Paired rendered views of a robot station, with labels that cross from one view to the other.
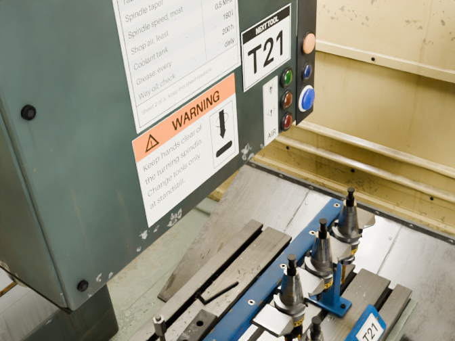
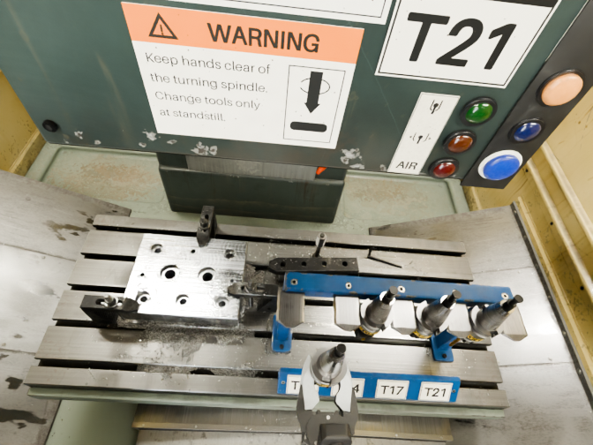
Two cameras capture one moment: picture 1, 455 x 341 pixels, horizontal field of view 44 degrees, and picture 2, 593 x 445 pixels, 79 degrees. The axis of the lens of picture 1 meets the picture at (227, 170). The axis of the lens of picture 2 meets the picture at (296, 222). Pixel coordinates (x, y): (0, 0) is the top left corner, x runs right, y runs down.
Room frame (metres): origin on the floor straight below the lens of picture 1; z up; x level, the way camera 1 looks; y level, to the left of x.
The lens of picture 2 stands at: (0.36, -0.17, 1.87)
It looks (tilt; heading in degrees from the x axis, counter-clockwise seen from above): 54 degrees down; 45
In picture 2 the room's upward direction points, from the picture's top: 9 degrees clockwise
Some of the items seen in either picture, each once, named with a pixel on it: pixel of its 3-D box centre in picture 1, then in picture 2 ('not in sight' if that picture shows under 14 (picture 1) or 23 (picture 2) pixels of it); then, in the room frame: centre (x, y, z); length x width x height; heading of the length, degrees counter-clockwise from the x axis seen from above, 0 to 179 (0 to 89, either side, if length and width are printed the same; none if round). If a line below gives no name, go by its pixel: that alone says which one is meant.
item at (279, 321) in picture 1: (274, 321); (347, 313); (0.65, -0.06, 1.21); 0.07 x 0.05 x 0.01; 51
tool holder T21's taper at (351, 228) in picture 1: (349, 215); (497, 313); (0.86, -0.24, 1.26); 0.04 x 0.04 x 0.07
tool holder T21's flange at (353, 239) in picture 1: (347, 232); (484, 321); (0.86, -0.24, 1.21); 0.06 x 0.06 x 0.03
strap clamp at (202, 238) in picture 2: not in sight; (206, 230); (0.58, 0.41, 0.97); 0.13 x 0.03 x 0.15; 51
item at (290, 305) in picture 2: not in sight; (290, 309); (0.56, 0.01, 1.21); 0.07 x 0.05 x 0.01; 51
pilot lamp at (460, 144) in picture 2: (287, 100); (460, 143); (0.63, -0.08, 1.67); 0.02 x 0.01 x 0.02; 141
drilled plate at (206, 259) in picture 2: not in sight; (189, 277); (0.47, 0.30, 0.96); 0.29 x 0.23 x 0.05; 141
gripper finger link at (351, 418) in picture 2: not in sight; (342, 412); (0.53, -0.19, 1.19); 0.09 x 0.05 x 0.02; 37
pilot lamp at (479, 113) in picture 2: (287, 78); (478, 112); (0.63, -0.08, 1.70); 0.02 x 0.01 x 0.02; 141
